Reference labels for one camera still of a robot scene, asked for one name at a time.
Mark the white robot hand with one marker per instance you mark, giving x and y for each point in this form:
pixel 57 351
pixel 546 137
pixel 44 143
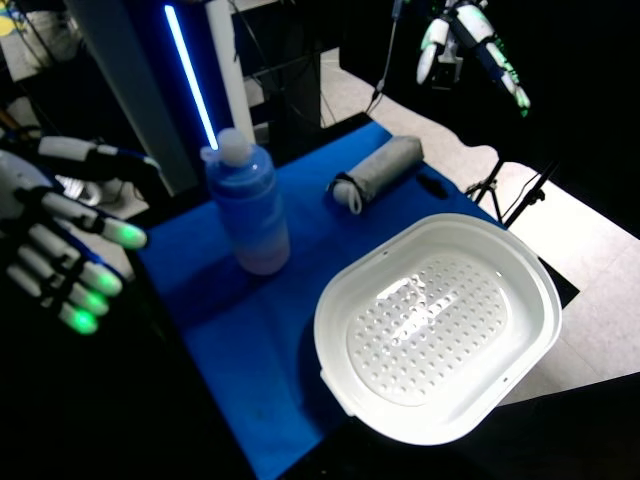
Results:
pixel 30 200
pixel 472 22

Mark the grey umbrella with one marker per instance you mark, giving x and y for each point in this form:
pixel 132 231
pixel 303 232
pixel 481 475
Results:
pixel 382 167

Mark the blue translucent water bottle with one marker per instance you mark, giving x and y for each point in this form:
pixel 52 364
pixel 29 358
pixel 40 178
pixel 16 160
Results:
pixel 250 210

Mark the grey column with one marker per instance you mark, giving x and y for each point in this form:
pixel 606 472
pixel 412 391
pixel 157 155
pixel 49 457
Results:
pixel 135 90

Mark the black tripod stand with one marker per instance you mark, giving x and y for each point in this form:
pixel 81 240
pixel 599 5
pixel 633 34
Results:
pixel 520 195

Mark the blue LED light strip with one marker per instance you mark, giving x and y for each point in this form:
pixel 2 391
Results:
pixel 192 80

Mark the blue table cloth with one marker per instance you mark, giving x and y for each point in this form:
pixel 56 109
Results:
pixel 260 350

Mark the white perforated plastic basin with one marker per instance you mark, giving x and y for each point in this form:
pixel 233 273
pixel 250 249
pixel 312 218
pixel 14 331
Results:
pixel 435 325

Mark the white post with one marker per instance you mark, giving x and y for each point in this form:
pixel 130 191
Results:
pixel 232 65

